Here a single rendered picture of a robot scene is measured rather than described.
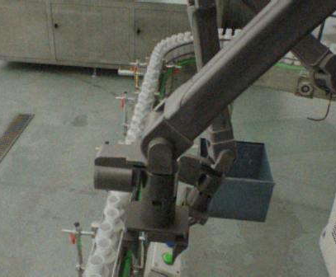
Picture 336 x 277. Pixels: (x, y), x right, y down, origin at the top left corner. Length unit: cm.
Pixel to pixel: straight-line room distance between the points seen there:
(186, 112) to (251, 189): 122
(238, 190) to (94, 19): 327
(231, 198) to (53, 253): 133
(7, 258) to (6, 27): 297
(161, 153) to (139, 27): 406
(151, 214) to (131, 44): 407
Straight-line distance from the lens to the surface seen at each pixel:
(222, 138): 96
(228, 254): 270
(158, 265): 110
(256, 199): 177
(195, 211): 103
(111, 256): 110
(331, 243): 110
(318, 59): 102
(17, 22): 493
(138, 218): 67
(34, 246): 275
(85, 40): 474
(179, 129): 54
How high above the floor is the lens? 195
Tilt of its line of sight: 33 degrees down
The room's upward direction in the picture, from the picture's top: 3 degrees clockwise
